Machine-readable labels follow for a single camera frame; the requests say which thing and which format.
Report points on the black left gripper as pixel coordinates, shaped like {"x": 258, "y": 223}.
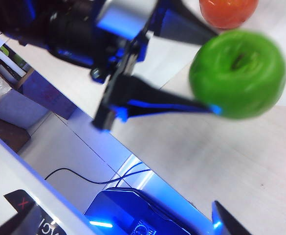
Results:
{"x": 123, "y": 58}

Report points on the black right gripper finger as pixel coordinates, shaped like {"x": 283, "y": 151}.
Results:
{"x": 226, "y": 222}

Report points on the green toy apple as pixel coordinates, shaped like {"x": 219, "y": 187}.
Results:
{"x": 238, "y": 73}

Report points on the red-orange tomato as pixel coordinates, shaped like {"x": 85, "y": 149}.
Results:
{"x": 228, "y": 12}

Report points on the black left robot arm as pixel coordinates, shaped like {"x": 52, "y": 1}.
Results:
{"x": 59, "y": 29}

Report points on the brown wooden box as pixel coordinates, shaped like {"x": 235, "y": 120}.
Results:
{"x": 6, "y": 132}

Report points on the black panel red logo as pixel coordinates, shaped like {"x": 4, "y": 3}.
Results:
{"x": 23, "y": 203}

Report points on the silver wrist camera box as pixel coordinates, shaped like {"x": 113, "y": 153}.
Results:
{"x": 123, "y": 17}

